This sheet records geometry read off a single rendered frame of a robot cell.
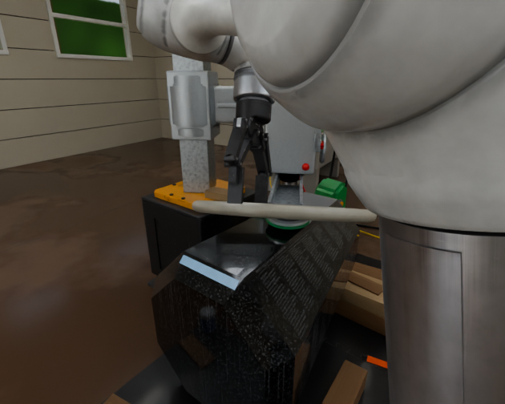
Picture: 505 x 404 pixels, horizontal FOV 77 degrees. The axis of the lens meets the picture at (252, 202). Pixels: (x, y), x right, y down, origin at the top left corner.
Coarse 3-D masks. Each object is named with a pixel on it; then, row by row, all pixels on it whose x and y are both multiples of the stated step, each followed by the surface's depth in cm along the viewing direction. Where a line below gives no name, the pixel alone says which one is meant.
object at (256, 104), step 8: (240, 104) 64; (248, 104) 63; (256, 104) 63; (264, 104) 64; (240, 112) 64; (248, 112) 63; (256, 112) 63; (264, 112) 64; (248, 120) 63; (256, 120) 65; (264, 120) 66; (248, 128) 63; (256, 128) 66; (248, 136) 64; (256, 144) 66
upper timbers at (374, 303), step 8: (376, 280) 215; (352, 288) 207; (360, 288) 207; (344, 296) 209; (352, 296) 205; (360, 296) 201; (368, 296) 199; (376, 296) 199; (352, 304) 206; (360, 304) 203; (368, 304) 199; (376, 304) 196; (376, 312) 197
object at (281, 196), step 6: (276, 174) 143; (300, 174) 144; (276, 180) 134; (300, 180) 134; (276, 186) 133; (282, 186) 141; (288, 186) 141; (294, 186) 141; (300, 186) 126; (270, 192) 118; (276, 192) 132; (282, 192) 132; (288, 192) 132; (294, 192) 132; (300, 192) 118; (270, 198) 112; (276, 198) 125; (282, 198) 125; (288, 198) 125; (294, 198) 126; (300, 198) 112; (294, 204) 119; (300, 204) 108
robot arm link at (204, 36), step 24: (144, 0) 53; (168, 0) 53; (192, 0) 50; (216, 0) 45; (144, 24) 54; (168, 24) 53; (192, 24) 50; (216, 24) 47; (168, 48) 58; (192, 48) 55; (216, 48) 57
